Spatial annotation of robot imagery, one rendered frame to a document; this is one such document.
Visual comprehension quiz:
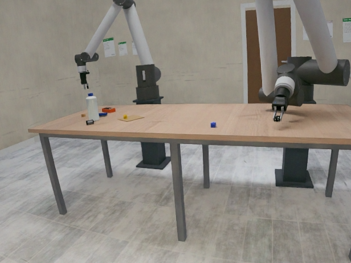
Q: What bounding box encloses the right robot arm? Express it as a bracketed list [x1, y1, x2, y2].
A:
[75, 0, 161, 100]

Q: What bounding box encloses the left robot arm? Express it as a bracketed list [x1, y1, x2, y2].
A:
[255, 0, 350, 107]

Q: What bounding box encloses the tan mat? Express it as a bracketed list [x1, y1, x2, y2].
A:
[118, 115, 144, 122]

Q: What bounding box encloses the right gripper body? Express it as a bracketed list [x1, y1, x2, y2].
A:
[77, 65, 89, 84]

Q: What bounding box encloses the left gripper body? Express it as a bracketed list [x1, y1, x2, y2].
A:
[272, 77, 295, 112]

